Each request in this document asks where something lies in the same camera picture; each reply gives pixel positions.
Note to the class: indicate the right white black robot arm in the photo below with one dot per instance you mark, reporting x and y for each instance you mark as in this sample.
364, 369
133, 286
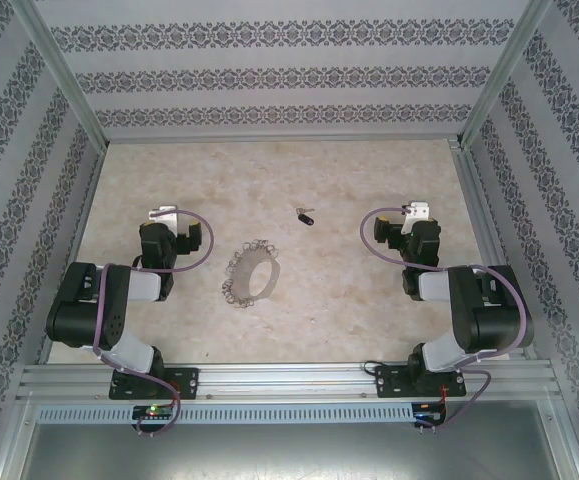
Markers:
489, 315

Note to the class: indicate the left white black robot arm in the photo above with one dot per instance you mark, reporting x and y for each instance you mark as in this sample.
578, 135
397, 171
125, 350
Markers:
84, 310

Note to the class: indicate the small controller board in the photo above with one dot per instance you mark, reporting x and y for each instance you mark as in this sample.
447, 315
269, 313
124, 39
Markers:
154, 411
429, 415

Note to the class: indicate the grey metal sheet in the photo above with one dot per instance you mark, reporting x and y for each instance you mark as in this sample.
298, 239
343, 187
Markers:
289, 450

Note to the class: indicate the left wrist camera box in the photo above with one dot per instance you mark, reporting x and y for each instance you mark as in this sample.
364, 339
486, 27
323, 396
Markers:
166, 215

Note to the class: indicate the aluminium frame rail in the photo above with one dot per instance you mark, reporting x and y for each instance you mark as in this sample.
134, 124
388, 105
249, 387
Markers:
84, 220
279, 136
476, 200

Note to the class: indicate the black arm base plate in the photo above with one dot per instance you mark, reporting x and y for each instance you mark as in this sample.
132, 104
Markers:
184, 382
389, 382

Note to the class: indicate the aluminium mounting rail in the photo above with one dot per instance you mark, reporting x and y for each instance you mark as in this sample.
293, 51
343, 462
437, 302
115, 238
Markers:
279, 382

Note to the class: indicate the aluminium frame post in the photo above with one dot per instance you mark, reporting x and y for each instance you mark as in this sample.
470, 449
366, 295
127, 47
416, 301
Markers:
54, 65
509, 60

